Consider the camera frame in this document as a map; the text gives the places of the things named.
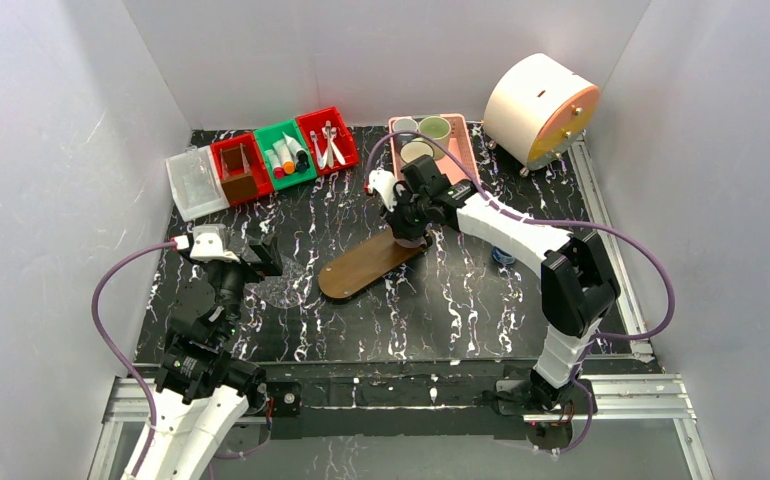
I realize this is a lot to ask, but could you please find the white cylindrical appliance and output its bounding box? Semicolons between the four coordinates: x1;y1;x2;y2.
483;53;601;174

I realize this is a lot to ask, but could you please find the right red plastic bin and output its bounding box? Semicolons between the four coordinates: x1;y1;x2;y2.
295;106;359;176

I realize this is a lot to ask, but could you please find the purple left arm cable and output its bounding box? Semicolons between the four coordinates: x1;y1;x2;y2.
91;241;181;480

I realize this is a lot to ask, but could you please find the black cap toothpaste tube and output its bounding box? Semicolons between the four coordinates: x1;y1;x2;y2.
283;134;309;173

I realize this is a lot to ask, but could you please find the red plastic bin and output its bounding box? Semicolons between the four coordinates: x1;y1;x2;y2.
295;106;359;176
210;133;274;200

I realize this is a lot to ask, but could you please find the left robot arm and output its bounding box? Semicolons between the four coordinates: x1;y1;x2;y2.
122;224;283;479

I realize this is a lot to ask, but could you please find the green plastic bin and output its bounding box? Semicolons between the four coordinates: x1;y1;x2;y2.
254;119;317;191

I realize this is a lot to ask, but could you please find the orange cap toothpaste tube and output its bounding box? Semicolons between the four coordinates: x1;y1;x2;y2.
274;140;296;175

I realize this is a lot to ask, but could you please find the pink perforated basket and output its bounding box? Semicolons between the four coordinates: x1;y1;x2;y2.
390;113;480;184

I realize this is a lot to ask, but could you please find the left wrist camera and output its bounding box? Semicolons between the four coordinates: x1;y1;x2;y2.
171;224;241;263

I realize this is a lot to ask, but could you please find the brown wooden holder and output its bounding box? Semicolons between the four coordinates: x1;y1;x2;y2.
220;145;258;205

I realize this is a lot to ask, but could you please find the grey mug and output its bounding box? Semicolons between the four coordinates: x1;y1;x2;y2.
391;117;418;144

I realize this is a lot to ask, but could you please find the white ribbed mug black rim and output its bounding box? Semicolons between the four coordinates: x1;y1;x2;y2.
398;139;434;167

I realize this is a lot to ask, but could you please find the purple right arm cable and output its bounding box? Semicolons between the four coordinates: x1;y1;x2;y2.
365;131;678;455

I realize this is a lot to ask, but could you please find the white plastic bin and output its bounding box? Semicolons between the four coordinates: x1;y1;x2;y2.
165;146;231;223

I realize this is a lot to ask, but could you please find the pink cap toothpaste tube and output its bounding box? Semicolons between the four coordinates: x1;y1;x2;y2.
265;149;286;180

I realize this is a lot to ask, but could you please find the left red plastic bin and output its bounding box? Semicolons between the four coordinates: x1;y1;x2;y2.
210;133;274;200

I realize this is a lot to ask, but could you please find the green mug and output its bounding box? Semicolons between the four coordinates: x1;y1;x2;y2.
418;115;452;148

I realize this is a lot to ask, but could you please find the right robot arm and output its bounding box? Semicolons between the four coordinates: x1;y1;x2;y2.
366;156;621;411

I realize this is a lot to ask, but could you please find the brown oval wooden tray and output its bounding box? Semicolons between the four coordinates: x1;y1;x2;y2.
317;228;429;300

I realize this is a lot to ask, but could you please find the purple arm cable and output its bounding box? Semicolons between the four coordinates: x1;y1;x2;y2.
91;241;181;480
365;131;678;455

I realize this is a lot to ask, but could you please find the white toothbrush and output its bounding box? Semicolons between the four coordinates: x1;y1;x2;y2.
309;130;326;171
323;121;335;168
332;127;345;168

